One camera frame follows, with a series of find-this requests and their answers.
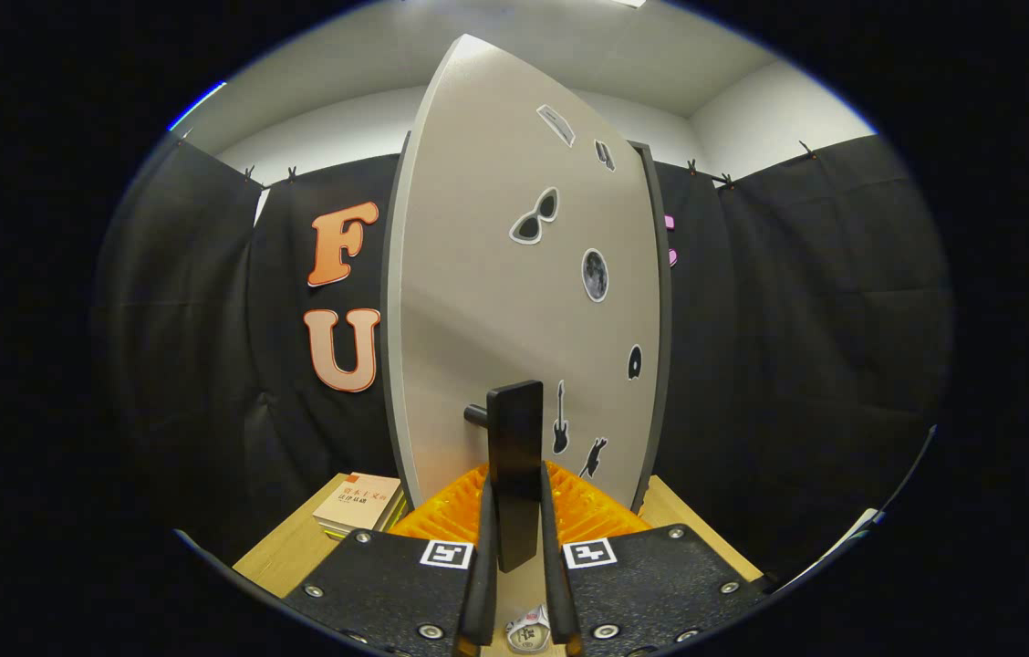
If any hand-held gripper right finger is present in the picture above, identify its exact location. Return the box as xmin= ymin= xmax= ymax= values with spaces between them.
xmin=540 ymin=461 xmax=766 ymax=657

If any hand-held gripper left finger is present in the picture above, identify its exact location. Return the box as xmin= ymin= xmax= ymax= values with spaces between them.
xmin=282 ymin=461 xmax=497 ymax=657

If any white canvas shoe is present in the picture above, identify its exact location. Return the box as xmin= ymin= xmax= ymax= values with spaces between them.
xmin=505 ymin=604 xmax=554 ymax=654

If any black door handle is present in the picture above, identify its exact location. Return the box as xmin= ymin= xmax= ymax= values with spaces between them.
xmin=464 ymin=381 xmax=545 ymax=573

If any grey shoe cabinet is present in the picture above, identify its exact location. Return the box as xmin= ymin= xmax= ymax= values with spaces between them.
xmin=629 ymin=141 xmax=672 ymax=512

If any beige shoe cabinet door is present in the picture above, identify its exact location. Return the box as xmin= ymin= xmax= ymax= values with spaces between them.
xmin=381 ymin=34 xmax=663 ymax=585

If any black backdrop cloth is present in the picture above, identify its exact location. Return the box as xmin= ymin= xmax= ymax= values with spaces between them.
xmin=95 ymin=132 xmax=953 ymax=585

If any row of black clips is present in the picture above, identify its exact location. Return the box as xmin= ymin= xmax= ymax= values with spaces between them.
xmin=177 ymin=128 xmax=821 ymax=188

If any ceiling light tube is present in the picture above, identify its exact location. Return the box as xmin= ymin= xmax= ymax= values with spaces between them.
xmin=170 ymin=82 xmax=226 ymax=130

